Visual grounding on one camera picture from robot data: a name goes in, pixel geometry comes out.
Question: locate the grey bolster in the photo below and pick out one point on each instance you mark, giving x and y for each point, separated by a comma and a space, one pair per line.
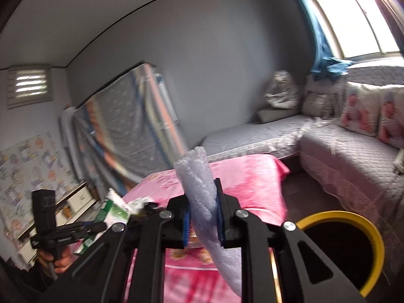
273, 114

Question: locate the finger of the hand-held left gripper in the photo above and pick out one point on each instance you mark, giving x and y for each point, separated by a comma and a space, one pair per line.
91, 226

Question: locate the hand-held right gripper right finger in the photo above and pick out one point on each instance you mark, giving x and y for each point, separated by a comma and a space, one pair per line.
219, 214

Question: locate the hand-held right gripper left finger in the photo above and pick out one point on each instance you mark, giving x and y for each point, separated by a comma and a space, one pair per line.
187, 227

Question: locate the baby print pillow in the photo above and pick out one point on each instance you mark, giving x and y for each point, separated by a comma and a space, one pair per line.
359, 110
393, 120

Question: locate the cloth-covered upright mattress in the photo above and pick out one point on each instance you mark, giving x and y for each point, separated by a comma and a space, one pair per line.
126, 126

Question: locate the person's left forearm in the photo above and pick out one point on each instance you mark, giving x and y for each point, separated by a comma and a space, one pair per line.
25, 285

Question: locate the yellow-rimmed black bin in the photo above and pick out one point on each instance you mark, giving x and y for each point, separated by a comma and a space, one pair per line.
347, 215

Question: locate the pink floral blanket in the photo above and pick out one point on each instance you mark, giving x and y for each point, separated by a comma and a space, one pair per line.
252, 180

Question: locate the person's left hand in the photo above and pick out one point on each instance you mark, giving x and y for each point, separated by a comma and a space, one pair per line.
64, 262

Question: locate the white wall vent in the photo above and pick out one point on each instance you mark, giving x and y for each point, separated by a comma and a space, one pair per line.
30, 85

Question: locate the grey striped cushion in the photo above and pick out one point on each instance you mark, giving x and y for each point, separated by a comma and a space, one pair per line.
318, 101

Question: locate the white foam wrap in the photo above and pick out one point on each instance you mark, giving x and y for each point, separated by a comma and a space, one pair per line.
198, 189

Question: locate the clear plastic bag of bedding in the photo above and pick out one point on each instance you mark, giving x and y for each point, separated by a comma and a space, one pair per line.
281, 90

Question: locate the cartoon wall poster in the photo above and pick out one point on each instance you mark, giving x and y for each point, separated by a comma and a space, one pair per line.
28, 170

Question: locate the white and green packet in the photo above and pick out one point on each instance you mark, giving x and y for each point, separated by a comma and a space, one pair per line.
116, 211

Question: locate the window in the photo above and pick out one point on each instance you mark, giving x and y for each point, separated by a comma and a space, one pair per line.
347, 15

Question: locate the blue curtain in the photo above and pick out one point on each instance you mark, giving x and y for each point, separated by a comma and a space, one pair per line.
322, 44

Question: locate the small crumpled white wrapper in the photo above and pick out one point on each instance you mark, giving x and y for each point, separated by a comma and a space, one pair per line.
139, 203

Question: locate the grey quilted sofa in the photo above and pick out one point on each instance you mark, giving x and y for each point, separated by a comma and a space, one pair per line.
341, 164

